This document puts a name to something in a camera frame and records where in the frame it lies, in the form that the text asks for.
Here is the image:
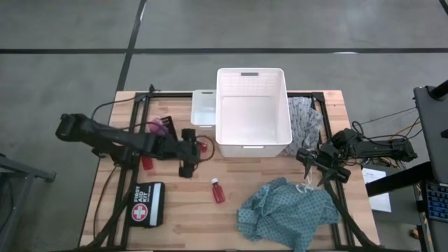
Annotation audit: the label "teal star-patterned gown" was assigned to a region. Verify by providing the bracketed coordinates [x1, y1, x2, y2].
[236, 170, 341, 252]

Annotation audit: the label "large white perforated basket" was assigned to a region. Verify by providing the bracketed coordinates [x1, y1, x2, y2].
[214, 67, 293, 158]

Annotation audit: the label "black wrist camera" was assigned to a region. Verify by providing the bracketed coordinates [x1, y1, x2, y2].
[167, 139, 183, 160]
[317, 141, 339, 165]

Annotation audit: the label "black left base cable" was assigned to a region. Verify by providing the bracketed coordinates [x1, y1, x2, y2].
[90, 83, 162, 122]

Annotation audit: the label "black first aid kit pouch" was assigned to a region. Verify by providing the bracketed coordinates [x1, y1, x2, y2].
[126, 181, 166, 228]

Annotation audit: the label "small white plastic bin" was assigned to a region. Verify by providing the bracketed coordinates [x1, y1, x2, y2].
[190, 89, 218, 129]

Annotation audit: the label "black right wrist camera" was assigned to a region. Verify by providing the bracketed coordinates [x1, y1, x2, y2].
[317, 141, 339, 165]

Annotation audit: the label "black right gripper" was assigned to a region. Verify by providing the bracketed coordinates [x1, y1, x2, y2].
[296, 147, 352, 188]

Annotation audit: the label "black diagonal strut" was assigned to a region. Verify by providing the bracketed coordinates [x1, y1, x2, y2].
[365, 161, 433, 197]

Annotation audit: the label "black slotted plastic basket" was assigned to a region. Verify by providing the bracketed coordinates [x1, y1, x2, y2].
[159, 115, 180, 141]

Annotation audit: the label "grey patterned gown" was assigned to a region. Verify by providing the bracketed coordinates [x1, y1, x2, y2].
[283, 96, 325, 157]

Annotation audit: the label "grey metal cart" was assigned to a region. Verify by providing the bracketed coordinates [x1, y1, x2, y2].
[0, 153, 57, 252]

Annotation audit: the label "black keyboard blue keys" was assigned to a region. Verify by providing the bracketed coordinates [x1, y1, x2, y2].
[425, 181, 448, 223]

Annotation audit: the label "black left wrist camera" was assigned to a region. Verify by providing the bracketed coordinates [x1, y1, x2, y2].
[167, 139, 183, 160]

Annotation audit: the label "purple pink soft bundle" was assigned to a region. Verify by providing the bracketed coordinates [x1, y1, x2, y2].
[148, 117, 170, 137]

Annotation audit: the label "black aluminium table frame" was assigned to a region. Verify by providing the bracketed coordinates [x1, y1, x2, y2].
[78, 90, 382, 252]

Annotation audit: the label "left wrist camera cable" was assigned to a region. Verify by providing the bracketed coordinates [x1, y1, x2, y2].
[194, 134, 216, 162]

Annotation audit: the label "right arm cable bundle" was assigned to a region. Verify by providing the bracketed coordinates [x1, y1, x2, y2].
[351, 106, 423, 169]

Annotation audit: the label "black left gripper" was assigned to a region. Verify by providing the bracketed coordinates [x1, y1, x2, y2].
[178, 128, 207, 179]

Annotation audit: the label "white paper sheet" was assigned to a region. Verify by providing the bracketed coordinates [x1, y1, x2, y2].
[361, 167, 393, 214]

